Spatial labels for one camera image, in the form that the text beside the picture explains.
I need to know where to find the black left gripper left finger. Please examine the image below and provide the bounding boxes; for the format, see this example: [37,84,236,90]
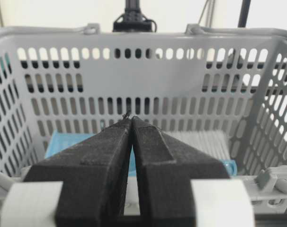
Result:
[0,116,134,227]

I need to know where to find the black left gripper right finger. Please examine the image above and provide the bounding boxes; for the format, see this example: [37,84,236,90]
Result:
[131,116,255,227]

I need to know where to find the blue hand brush white bristles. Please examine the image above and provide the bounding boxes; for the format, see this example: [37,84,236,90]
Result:
[45,130,238,176]

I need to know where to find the grey plastic shopping basket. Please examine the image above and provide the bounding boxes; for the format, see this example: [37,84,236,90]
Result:
[0,23,287,220]

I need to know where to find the black camera stand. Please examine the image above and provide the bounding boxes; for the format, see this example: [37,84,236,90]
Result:
[112,0,157,33]

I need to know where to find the grey basket handle far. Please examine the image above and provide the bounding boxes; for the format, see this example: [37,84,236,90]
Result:
[0,23,287,39]

